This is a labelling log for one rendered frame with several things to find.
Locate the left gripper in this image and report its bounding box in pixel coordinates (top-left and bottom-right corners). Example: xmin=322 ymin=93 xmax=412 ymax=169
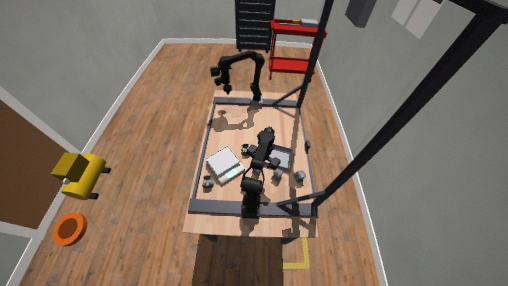
xmin=246 ymin=144 xmax=281 ymax=170

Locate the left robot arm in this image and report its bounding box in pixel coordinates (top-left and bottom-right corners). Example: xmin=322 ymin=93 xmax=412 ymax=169
xmin=240 ymin=126 xmax=275 ymax=213

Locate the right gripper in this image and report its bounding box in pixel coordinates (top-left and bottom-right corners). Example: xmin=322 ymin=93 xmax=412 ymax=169
xmin=221 ymin=75 xmax=232 ymax=95

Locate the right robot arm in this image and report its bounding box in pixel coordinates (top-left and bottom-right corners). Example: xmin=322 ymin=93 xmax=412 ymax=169
xmin=210 ymin=50 xmax=265 ymax=101

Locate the white digital scale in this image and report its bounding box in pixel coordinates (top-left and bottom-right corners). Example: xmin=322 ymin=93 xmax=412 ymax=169
xmin=205 ymin=146 xmax=245 ymax=185

